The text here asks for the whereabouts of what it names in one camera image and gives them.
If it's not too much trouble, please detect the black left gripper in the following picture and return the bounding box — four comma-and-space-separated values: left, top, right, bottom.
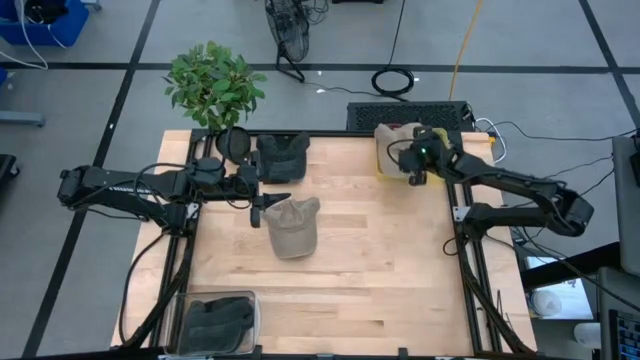
227, 163, 292, 229

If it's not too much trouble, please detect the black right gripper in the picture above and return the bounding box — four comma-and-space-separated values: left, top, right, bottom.
398, 127, 454, 187

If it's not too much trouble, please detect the beige baseball cap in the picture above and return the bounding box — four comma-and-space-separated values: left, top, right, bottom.
374, 122, 426, 181
262, 196, 322, 260

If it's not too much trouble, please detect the black baseball cap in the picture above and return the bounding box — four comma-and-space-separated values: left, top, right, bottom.
189, 296, 256, 331
179, 319, 251, 354
256, 132, 311, 185

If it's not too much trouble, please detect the yellow plastic bin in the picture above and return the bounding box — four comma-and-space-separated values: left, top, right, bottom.
374, 126, 454, 185

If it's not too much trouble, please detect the black perforated computer case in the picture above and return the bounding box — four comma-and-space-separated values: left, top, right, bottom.
345, 100, 475, 133

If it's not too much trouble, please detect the green potted plant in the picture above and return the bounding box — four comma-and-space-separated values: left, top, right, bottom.
162, 40, 269, 166

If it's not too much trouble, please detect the clear plastic bin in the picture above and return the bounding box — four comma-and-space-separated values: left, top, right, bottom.
163, 290, 262, 357

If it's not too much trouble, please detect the black bar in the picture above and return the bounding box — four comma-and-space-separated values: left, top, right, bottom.
519, 242, 621, 291

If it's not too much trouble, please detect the black floor fan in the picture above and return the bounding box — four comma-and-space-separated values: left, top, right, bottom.
263, 0, 312, 84

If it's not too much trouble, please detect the white crumpled bag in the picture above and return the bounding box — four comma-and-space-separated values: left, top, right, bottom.
530, 289, 564, 317

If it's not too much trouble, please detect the grey desk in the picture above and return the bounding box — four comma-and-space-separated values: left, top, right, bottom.
612, 134, 640, 279

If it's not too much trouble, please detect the grey metal foot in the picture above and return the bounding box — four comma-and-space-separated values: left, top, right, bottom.
0, 110, 47, 128

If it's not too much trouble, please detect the blue cart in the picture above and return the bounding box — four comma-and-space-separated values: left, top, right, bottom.
0, 0, 91, 47

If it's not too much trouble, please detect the blue lit screen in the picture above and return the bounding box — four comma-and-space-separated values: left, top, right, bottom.
607, 308, 640, 360

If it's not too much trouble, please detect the black bag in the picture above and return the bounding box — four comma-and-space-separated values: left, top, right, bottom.
24, 0, 69, 24

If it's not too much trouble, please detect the white cable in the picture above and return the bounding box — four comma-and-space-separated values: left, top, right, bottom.
474, 117, 507, 164

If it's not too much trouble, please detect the black coiled cable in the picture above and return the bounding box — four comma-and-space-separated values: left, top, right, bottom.
370, 0, 416, 99

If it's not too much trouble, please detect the yellow cable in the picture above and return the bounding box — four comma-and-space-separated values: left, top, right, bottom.
448, 0, 487, 101

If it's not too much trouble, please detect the black cable sleeve bundle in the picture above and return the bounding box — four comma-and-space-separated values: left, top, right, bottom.
119, 232, 197, 350
455, 238, 537, 357

